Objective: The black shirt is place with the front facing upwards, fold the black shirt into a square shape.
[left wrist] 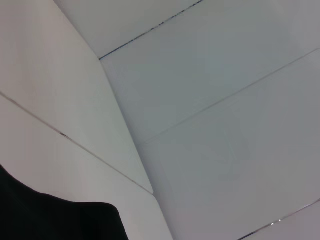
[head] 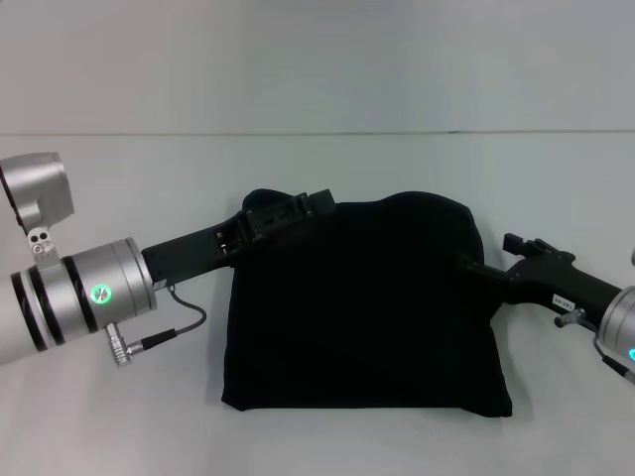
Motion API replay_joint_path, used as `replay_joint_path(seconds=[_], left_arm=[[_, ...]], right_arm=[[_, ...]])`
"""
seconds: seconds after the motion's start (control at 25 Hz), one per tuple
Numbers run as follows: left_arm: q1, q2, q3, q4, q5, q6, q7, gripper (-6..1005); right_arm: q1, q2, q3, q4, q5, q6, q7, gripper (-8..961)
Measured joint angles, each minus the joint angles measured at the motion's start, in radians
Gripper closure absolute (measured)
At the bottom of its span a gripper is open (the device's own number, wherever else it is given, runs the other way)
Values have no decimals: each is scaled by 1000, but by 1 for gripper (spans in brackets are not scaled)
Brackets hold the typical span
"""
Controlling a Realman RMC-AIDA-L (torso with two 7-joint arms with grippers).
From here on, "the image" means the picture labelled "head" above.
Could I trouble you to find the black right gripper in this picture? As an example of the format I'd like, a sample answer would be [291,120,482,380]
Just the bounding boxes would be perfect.
[454,231,627,319]

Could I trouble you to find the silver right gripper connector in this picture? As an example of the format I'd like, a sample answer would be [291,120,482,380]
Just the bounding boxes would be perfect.
[554,307,587,329]

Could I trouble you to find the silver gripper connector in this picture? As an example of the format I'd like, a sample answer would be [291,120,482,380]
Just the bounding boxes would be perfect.
[554,307,587,329]
[104,323,146,369]

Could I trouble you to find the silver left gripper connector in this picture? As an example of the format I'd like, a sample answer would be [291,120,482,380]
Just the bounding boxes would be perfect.
[104,323,146,369]

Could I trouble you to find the black shirt with FREE print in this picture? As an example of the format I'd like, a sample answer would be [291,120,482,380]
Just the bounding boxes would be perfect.
[219,187,515,419]

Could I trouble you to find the reddish left arm cable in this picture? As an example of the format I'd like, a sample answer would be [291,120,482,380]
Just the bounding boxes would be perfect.
[140,284,208,349]

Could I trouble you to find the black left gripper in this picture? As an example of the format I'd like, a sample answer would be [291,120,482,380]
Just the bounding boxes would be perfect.
[140,187,339,295]

